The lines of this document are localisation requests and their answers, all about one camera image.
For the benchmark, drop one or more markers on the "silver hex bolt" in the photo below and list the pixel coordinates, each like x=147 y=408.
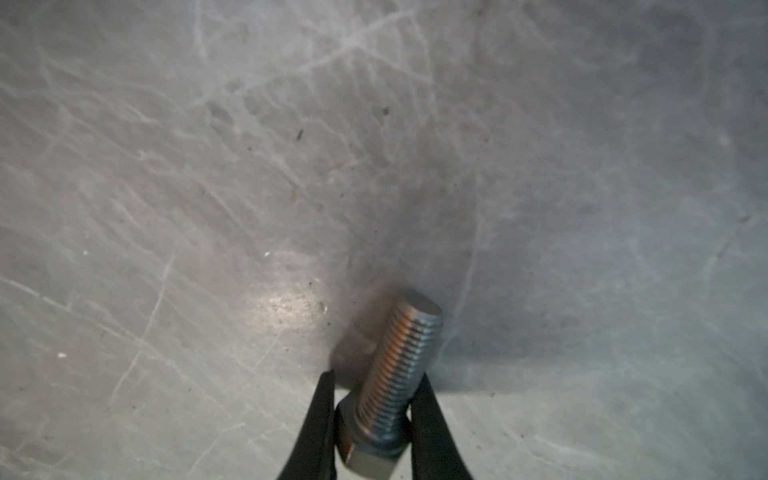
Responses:
x=372 y=426

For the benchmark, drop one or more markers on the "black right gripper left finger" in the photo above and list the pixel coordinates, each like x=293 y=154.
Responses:
x=313 y=456

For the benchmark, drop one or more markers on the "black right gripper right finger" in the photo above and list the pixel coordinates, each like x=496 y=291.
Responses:
x=434 y=455

